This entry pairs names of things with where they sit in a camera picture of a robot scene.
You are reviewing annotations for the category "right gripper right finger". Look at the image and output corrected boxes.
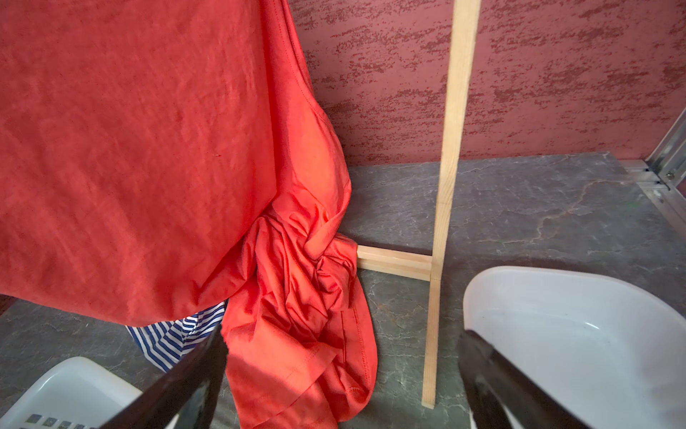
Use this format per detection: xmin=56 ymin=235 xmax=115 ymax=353
xmin=457 ymin=330 xmax=587 ymax=428

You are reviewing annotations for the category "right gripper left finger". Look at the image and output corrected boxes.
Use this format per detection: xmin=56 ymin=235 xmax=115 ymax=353
xmin=103 ymin=327 xmax=228 ymax=428

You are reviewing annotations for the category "blue white striped tank top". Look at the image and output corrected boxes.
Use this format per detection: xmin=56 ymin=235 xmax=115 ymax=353
xmin=127 ymin=302 xmax=226 ymax=372

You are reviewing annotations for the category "red tank top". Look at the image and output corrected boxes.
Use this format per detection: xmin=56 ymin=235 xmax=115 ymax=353
xmin=1 ymin=1 xmax=378 ymax=428

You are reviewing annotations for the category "white perforated laundry basket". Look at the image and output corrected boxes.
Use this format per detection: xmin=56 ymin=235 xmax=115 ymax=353
xmin=1 ymin=357 xmax=142 ymax=428

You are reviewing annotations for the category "white plastic tub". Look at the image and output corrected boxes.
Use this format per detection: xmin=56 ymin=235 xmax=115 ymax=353
xmin=463 ymin=266 xmax=685 ymax=428

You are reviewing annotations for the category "wooden clothes rack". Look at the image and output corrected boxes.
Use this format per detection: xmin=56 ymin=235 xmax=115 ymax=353
xmin=357 ymin=0 xmax=482 ymax=409

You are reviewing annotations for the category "aluminium corner post right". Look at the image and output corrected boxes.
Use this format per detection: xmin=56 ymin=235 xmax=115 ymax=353
xmin=620 ymin=110 xmax=685 ymax=239

